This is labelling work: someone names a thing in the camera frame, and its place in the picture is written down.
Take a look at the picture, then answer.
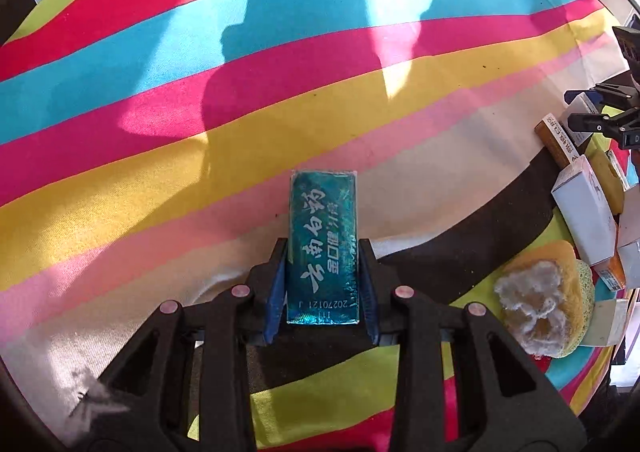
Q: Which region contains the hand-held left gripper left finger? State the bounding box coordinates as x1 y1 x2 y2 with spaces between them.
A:
67 237 291 452

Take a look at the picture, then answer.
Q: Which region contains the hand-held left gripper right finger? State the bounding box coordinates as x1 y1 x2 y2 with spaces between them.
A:
356 238 588 452

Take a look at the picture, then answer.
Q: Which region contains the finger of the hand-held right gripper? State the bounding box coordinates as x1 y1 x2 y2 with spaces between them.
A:
564 75 640 108
569 110 636 135

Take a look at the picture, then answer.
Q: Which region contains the small white box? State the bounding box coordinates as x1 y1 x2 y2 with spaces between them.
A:
567 95 601 119
590 299 630 348

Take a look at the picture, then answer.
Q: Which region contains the brown narrow box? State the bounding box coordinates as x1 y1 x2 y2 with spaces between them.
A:
534 112 583 168

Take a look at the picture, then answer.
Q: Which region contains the teal box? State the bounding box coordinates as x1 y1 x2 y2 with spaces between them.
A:
286 169 362 325

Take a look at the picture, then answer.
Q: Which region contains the white box with grey logo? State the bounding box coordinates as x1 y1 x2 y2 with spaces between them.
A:
551 155 620 267

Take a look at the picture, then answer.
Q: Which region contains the large white box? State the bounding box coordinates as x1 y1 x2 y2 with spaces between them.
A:
616 187 640 289

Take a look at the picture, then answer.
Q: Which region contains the orange and white box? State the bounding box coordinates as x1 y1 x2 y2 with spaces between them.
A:
592 252 628 292

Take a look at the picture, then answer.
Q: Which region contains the yellow sponge with white fluff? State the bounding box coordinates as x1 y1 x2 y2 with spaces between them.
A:
494 239 596 359

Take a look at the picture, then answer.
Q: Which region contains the white fluffy cloth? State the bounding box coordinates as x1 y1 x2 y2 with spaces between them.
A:
67 367 131 443

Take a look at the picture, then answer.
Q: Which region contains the striped colourful tablecloth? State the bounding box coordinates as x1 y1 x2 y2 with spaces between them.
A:
0 0 633 452

